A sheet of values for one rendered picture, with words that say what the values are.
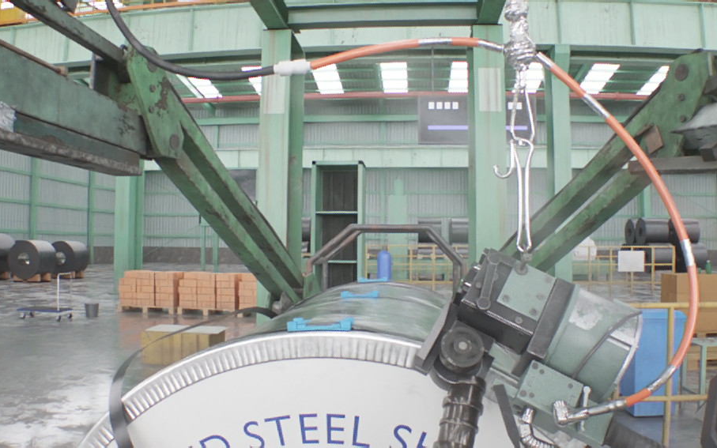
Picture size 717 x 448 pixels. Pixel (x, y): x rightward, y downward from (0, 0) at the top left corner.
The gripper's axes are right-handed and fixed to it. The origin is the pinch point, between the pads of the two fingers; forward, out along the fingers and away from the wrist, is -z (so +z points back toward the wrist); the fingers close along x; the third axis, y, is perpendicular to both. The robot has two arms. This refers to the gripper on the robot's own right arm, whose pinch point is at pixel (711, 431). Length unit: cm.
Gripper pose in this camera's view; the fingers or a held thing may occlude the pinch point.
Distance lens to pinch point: 77.7
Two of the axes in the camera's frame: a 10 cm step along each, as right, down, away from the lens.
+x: 5.0, -6.1, 6.2
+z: 0.9, -6.7, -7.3
